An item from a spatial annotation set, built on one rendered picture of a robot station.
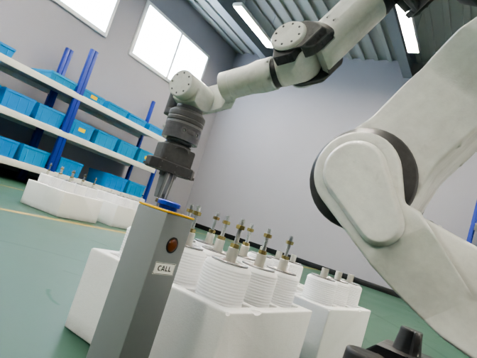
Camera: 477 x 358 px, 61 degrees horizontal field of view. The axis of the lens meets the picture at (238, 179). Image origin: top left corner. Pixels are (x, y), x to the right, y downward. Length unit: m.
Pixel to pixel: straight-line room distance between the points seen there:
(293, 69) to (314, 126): 7.16
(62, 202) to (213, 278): 2.37
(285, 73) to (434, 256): 0.51
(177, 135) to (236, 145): 7.70
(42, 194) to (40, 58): 3.47
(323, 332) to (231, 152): 7.56
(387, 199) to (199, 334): 0.41
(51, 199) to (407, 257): 2.81
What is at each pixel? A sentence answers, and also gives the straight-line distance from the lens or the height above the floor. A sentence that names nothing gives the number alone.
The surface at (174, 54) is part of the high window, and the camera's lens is 8.02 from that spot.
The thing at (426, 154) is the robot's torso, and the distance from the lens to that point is 0.58.
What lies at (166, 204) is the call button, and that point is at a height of 0.32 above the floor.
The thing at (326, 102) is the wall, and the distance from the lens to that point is 8.15.
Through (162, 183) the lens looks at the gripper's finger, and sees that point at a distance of 0.95.
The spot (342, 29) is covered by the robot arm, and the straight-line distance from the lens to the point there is 0.90.
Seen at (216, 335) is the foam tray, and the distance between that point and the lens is 0.74.
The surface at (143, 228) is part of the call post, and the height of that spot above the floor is 0.27.
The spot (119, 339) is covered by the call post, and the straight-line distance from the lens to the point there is 0.70.
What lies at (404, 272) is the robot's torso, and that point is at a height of 0.33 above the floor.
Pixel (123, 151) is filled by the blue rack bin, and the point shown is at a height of 0.85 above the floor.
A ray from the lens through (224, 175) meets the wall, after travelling 8.57.
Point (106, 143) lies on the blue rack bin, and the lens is 6.23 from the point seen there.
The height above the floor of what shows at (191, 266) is 0.22.
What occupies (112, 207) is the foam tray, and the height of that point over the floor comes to 0.15.
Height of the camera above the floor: 0.33
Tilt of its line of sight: 6 degrees up
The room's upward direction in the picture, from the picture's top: 18 degrees clockwise
